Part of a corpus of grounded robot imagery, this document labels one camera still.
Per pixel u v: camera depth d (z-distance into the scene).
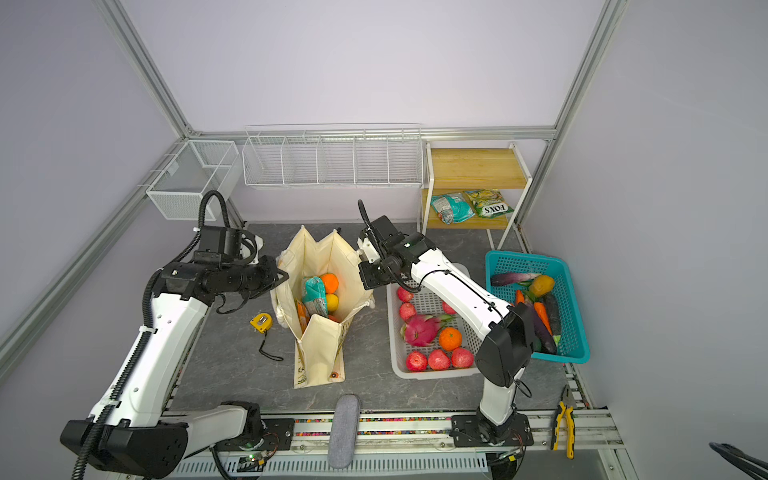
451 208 0.99
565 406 0.77
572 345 0.82
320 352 0.77
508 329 0.46
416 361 0.81
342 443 0.70
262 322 0.91
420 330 0.83
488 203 1.01
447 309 0.92
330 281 0.89
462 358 0.81
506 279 0.99
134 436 0.36
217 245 0.53
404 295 0.95
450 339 0.84
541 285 0.95
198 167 0.99
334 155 0.98
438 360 0.80
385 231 0.61
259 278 0.63
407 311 0.90
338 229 1.20
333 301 0.90
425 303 0.97
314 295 0.82
